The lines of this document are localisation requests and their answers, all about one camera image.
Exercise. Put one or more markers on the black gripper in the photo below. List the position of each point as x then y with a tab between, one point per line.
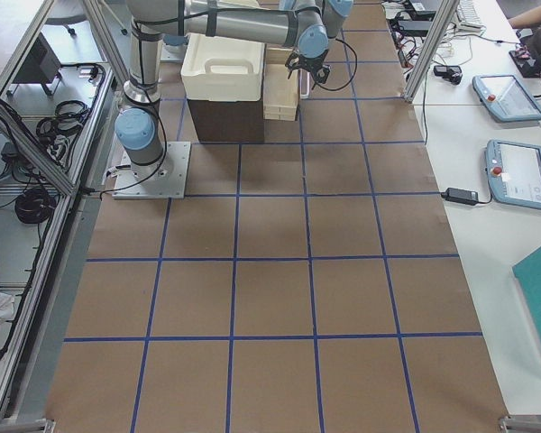
309	63

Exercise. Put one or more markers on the wooden drawer with white handle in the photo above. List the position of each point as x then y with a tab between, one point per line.
282	92

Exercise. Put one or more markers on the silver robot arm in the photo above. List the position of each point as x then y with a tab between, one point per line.
306	27

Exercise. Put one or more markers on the dark wooden drawer cabinet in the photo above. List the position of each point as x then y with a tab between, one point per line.
228	122

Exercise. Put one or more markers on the white plastic tray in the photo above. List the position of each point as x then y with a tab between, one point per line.
219	69

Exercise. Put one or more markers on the small black power brick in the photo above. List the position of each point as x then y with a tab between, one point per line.
460	196

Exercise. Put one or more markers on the far blue teach pendant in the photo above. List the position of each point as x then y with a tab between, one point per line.
506	98

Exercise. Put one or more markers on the blue teach pendant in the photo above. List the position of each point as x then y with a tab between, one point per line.
514	173
506	98

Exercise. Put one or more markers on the near blue teach pendant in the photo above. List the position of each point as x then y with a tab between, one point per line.
514	173

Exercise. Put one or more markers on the aluminium frame post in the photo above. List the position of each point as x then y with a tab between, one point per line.
436	33

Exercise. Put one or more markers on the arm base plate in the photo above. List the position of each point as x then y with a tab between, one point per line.
162	179

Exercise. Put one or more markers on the aluminium side frame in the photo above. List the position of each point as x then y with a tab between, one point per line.
20	25

